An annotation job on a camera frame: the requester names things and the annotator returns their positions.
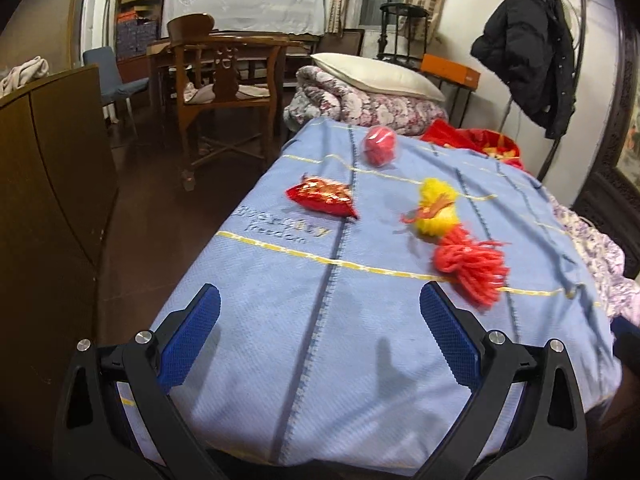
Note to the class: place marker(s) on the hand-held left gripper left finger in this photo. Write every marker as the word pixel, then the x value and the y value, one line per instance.
pixel 192 340

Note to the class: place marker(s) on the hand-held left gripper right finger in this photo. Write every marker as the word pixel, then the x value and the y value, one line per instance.
pixel 450 340

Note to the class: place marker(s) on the red yarn pom-pom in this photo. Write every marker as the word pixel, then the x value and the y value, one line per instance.
pixel 470 265

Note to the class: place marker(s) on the yellow yarn pom-pom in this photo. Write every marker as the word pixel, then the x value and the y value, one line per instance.
pixel 437 220

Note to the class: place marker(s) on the red snack bag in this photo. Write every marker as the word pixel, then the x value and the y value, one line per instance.
pixel 320 196

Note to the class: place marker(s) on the red ball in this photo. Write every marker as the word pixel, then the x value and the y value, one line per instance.
pixel 379 146

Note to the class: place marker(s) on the light blue blanket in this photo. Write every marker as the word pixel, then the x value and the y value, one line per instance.
pixel 350 360

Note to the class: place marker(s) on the purple floral sheet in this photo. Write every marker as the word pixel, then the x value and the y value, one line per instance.
pixel 600 250

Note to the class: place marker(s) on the red patterned blanket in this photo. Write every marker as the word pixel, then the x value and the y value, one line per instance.
pixel 475 140

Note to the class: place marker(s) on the brown wooden cabinet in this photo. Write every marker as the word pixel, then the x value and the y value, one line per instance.
pixel 50 185

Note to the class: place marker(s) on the folded floral quilt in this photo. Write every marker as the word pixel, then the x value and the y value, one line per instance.
pixel 380 110

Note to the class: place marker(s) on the flat orange box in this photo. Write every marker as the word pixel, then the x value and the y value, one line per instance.
pixel 447 70

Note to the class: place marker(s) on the cream pillow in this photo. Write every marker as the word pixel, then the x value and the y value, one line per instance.
pixel 375 75

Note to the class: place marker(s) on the carved wooden framed painting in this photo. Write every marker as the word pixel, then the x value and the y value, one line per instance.
pixel 610 110

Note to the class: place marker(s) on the blue chair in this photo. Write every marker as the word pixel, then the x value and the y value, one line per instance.
pixel 102 67

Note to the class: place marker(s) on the wooden table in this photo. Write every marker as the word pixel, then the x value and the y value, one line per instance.
pixel 160 52

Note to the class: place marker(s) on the black padded jacket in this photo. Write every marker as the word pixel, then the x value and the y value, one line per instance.
pixel 525 45

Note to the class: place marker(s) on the stack of cardboard boxes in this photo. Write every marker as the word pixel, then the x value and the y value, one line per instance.
pixel 135 35

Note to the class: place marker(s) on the wooden armchair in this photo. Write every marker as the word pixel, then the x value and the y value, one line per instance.
pixel 192 25

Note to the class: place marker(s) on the pink cloth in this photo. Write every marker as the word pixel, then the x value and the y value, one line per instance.
pixel 25 72

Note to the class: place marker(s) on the black round stand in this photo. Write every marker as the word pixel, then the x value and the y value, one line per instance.
pixel 402 8

